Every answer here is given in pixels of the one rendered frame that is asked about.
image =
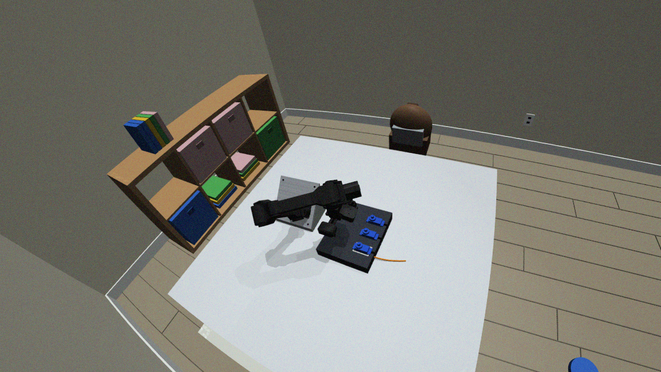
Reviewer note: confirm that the blue micro servo with orange cable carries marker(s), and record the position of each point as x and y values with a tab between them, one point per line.
367	250

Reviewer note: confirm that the dark grey flat panel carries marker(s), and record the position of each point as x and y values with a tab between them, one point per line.
369	227

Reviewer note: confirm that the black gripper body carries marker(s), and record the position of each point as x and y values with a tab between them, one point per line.
329	229

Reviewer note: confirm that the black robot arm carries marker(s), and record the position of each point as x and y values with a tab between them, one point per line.
331	194

